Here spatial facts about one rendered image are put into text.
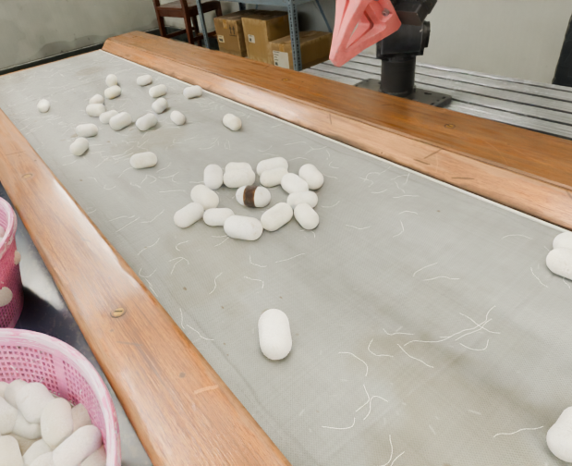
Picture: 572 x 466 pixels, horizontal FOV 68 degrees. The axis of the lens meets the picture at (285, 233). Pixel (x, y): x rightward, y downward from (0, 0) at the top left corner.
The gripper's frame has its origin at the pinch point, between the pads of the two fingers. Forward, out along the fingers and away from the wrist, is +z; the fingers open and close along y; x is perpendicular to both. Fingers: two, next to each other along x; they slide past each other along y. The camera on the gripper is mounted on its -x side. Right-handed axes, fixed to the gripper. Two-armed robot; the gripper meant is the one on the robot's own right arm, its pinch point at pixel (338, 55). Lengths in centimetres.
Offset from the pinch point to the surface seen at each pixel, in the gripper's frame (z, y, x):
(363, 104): -1.1, -5.3, 13.1
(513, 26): -117, -77, 157
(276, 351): 24.5, 17.4, -7.0
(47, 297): 38.0, -11.5, -8.0
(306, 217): 15.8, 7.6, 0.0
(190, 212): 21.3, -1.7, -4.6
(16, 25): 0, -450, 55
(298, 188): 13.6, 3.0, 2.0
